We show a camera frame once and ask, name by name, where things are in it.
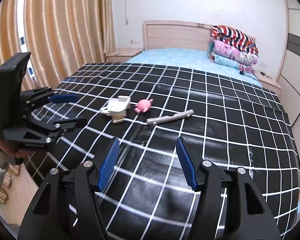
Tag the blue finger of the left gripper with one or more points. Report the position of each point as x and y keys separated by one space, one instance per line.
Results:
x=63 y=98

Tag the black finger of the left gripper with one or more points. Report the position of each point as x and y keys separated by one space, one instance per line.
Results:
x=69 y=125

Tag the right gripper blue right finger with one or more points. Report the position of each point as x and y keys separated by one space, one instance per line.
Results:
x=187 y=166

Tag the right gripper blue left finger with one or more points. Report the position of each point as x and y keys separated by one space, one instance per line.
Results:
x=106 y=168

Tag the white cardboard box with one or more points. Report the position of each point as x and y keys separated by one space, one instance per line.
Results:
x=116 y=108

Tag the pink pig toy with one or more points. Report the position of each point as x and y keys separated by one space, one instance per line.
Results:
x=143 y=105

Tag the person's left hand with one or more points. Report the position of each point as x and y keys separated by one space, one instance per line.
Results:
x=12 y=152

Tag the white long tube package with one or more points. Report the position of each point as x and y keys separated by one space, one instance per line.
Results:
x=164 y=119

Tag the black white grid bedcover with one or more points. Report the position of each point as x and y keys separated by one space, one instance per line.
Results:
x=235 y=124

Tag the left wooden nightstand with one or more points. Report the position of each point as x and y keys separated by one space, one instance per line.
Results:
x=123 y=55

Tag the wooden nightstand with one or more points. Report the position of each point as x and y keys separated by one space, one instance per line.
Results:
x=268 y=83
x=123 y=55

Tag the beige orange curtain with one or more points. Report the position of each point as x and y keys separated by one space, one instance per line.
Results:
x=61 y=35

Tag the light blue bed sheet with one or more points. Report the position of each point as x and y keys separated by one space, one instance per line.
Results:
x=192 y=59

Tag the light blue folded quilt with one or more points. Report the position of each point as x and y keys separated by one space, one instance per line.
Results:
x=224 y=61

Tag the right wooden nightstand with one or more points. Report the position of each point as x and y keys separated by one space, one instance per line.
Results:
x=268 y=83

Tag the beige wooden headboard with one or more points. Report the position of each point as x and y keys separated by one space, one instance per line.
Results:
x=159 y=34

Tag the pink patterned folded quilt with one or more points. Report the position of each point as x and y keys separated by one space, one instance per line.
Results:
x=225 y=50

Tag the striped folded blanket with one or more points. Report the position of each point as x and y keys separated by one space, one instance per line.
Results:
x=234 y=38

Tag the beige wardrobe with dark stripe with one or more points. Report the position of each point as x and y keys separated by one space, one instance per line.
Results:
x=289 y=76

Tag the wall power socket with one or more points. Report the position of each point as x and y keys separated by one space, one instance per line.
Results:
x=262 y=64

